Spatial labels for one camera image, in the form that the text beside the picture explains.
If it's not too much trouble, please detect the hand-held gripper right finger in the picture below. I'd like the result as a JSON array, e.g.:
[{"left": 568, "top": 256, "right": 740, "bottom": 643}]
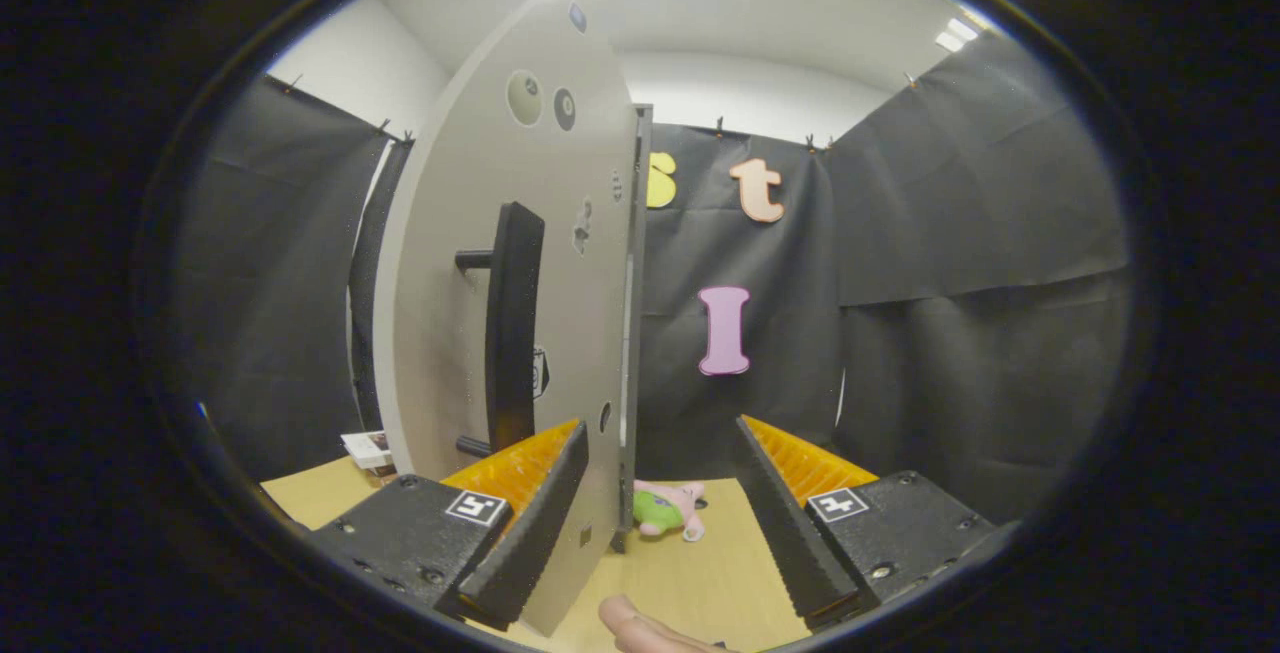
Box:
[{"left": 735, "top": 414, "right": 1023, "bottom": 629}]

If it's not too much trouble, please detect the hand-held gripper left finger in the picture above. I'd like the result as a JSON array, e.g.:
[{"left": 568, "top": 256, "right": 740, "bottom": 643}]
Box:
[{"left": 305, "top": 419, "right": 591, "bottom": 632}]

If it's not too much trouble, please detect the black door handle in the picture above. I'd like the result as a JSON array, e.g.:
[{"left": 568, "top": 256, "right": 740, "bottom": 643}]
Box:
[{"left": 455, "top": 201, "right": 546, "bottom": 459}]

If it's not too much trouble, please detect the grey shoe cabinet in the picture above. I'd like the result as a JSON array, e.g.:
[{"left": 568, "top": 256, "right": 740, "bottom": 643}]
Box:
[{"left": 615, "top": 103, "right": 655, "bottom": 554}]

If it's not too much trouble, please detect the pink and green plush toy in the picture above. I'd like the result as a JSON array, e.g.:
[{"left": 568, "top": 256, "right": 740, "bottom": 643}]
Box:
[{"left": 632, "top": 479, "right": 709, "bottom": 543}]

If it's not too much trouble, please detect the black backdrop cloth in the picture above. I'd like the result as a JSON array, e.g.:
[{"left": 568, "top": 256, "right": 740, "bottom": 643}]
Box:
[{"left": 175, "top": 33, "right": 1136, "bottom": 524}]

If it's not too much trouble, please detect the small ceiling light panel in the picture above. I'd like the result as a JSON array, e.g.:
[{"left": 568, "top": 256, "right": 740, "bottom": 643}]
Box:
[{"left": 935, "top": 17, "right": 981, "bottom": 54}]

